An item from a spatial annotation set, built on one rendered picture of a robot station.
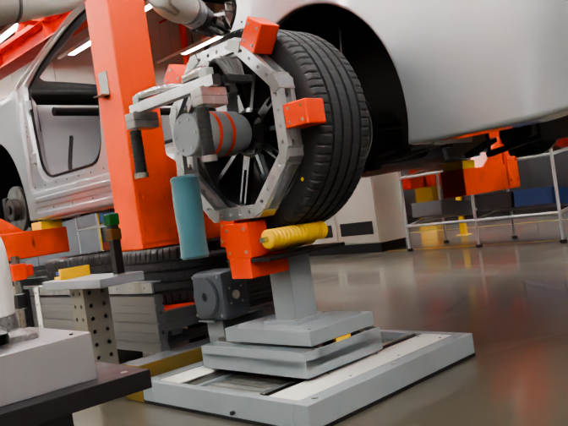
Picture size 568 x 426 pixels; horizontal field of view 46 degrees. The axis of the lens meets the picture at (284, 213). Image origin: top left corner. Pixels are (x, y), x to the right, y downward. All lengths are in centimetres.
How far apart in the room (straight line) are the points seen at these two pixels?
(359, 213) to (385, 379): 533
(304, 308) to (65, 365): 98
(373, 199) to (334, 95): 520
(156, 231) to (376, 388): 99
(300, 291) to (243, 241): 27
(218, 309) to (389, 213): 505
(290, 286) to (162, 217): 60
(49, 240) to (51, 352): 301
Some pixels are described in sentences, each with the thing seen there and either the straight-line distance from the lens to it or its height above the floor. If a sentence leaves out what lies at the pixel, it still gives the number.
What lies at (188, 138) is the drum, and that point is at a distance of 201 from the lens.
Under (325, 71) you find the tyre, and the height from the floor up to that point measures 98.
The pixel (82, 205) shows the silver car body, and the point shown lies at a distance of 396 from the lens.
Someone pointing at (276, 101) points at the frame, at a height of 90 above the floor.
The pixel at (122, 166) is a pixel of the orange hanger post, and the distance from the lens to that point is 252.
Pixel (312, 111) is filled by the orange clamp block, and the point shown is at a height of 85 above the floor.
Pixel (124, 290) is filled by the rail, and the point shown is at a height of 36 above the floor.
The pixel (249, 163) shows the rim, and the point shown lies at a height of 75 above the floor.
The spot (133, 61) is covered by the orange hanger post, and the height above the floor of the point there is 120.
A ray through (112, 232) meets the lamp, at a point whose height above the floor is 60.
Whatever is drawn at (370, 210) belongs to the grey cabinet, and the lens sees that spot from 720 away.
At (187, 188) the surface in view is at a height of 70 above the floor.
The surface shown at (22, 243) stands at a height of 61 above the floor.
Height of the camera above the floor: 59
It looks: level
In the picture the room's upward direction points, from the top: 8 degrees counter-clockwise
